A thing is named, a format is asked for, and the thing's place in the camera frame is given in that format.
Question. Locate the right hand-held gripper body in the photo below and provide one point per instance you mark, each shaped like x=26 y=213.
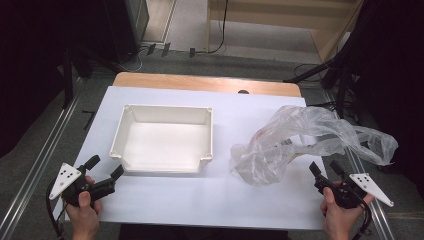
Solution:
x=346 y=195

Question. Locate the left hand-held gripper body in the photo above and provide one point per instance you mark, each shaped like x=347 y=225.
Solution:
x=75 y=188

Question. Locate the clear plastic bag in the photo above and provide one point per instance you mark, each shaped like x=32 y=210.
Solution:
x=293 y=140

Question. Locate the white plastic box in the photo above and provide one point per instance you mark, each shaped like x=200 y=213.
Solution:
x=160 y=146

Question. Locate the person's right hand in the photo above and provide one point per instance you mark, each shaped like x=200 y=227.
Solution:
x=338 y=218

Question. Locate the person's left hand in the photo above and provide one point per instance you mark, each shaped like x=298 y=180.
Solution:
x=85 y=215

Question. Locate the black metal stand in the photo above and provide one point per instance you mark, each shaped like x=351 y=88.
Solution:
x=68 y=76

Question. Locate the white board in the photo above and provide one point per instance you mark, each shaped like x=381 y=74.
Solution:
x=206 y=200

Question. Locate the black tripod stand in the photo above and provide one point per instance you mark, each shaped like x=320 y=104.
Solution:
x=336 y=71

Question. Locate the person's dark clothing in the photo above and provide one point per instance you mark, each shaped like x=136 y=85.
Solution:
x=200 y=235

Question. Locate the wooden table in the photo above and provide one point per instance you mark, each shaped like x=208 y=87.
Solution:
x=186 y=81

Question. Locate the black cabinet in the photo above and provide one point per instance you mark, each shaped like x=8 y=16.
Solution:
x=128 y=26

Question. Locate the wooden shelf unit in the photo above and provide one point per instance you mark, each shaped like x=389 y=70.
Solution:
x=283 y=30

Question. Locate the aluminium floor rail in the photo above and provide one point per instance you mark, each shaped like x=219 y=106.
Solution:
x=378 y=213
x=36 y=166

